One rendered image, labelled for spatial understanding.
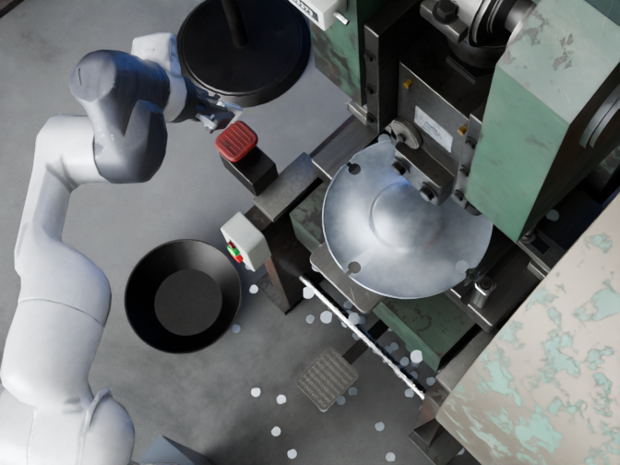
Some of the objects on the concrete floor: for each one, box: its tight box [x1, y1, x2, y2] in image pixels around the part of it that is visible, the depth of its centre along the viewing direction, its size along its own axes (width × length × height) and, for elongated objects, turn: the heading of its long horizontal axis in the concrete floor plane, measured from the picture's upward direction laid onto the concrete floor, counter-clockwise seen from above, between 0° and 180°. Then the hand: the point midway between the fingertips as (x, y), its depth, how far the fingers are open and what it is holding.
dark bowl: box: [124, 239, 242, 354], centre depth 230 cm, size 30×30×7 cm
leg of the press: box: [244, 114, 356, 316], centre depth 197 cm, size 92×12×90 cm, turn 136°
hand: (226, 112), depth 153 cm, fingers closed
